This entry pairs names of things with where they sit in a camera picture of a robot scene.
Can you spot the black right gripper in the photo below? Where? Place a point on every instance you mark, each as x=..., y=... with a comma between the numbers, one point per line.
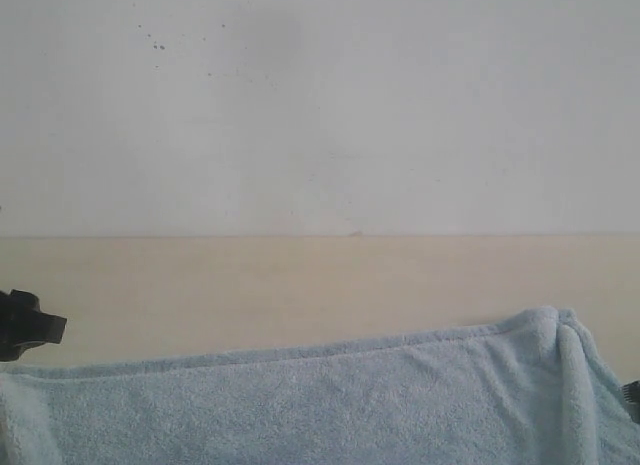
x=631, y=395

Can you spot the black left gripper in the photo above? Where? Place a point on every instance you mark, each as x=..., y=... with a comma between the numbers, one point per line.
x=18, y=333

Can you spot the light blue fluffy towel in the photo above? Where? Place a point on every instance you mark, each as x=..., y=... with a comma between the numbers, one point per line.
x=528, y=390

